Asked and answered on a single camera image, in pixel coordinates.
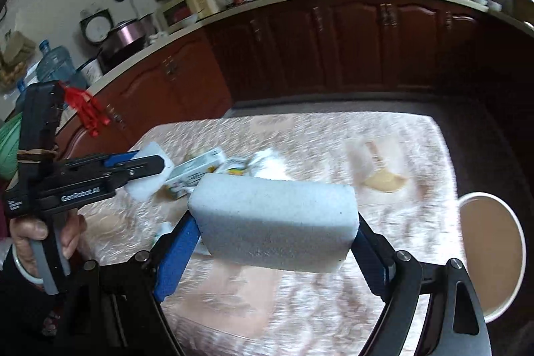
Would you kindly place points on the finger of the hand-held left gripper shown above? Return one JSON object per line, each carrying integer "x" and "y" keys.
{"x": 121, "y": 160}
{"x": 142, "y": 170}

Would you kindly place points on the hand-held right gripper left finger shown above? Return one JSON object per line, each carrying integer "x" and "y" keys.
{"x": 177, "y": 256}

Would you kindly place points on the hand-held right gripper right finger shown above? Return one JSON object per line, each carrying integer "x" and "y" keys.
{"x": 369, "y": 251}

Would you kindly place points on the small white foam piece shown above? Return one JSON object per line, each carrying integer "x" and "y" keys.
{"x": 146, "y": 191}

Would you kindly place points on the white green carton box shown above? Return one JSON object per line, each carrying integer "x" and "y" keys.
{"x": 196, "y": 168}

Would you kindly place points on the large white foam block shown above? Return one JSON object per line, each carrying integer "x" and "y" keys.
{"x": 271, "y": 214}

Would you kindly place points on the round beige stool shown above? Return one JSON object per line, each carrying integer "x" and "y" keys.
{"x": 488, "y": 256}

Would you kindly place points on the person's left forearm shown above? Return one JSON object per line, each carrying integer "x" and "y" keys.
{"x": 16, "y": 310}

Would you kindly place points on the person's left hand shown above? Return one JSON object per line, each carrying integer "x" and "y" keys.
{"x": 25, "y": 231}

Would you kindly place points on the green plastic basket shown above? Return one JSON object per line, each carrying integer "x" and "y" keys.
{"x": 9, "y": 147}

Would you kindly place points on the red knot ornament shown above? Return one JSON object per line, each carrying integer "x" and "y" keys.
{"x": 89, "y": 110}

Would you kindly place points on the blue water jug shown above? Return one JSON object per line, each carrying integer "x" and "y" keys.
{"x": 56, "y": 64}

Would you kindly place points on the white flower print jar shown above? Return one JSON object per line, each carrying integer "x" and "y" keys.
{"x": 89, "y": 71}

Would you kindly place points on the white dial kitchen scale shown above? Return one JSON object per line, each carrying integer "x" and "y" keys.
{"x": 96, "y": 28}

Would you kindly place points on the crumpled white orange packet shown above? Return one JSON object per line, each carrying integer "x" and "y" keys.
{"x": 271, "y": 166}

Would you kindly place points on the steel kettle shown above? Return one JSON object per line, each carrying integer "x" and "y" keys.
{"x": 149, "y": 24}

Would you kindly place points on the silver bangle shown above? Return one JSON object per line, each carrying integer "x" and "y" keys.
{"x": 21, "y": 268}

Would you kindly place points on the cream microwave oven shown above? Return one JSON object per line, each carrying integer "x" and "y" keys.
{"x": 200, "y": 3}

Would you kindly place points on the brown wooden base cabinets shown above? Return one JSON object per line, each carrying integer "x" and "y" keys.
{"x": 333, "y": 47}

